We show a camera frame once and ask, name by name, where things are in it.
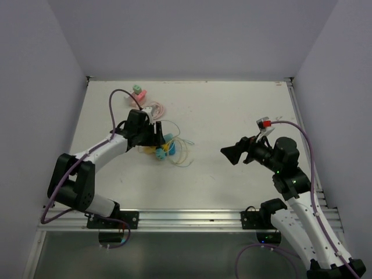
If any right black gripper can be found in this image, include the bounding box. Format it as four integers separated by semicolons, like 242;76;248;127
220;131;281;173

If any blue power socket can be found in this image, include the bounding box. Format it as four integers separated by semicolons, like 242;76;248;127
162;133;176;156

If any light blue cable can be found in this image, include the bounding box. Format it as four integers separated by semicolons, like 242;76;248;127
162;120;195;169

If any light blue charger plug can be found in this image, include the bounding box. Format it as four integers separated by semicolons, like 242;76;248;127
155;148;166;160

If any yellow cube socket adapter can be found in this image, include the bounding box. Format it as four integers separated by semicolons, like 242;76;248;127
138;145;163;155

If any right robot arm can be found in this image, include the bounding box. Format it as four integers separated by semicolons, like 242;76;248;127
220;137;366;278

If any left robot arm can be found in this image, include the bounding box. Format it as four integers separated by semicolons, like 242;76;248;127
45;106;165;228

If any pink socket adapter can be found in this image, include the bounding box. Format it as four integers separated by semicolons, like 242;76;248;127
124;90;147;107

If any green plug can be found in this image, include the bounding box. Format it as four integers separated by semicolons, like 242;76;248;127
133;84;142;95

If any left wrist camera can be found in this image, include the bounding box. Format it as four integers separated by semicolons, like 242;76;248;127
142;106;158;123

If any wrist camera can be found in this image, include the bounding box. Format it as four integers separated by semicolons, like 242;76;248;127
142;106;158;123
256;117;274;141

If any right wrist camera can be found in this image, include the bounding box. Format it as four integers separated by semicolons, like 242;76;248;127
256;117;274;141

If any pink coiled cable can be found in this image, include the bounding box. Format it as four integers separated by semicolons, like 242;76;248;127
145;101;166;120

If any right black mount plate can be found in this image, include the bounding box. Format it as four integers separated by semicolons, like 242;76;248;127
240;206;274;230

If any black mount plate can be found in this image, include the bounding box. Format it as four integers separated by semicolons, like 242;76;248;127
84;210;139;230
240;206;274;230

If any left black mount plate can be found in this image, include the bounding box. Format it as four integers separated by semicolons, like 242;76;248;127
84;210;139;230

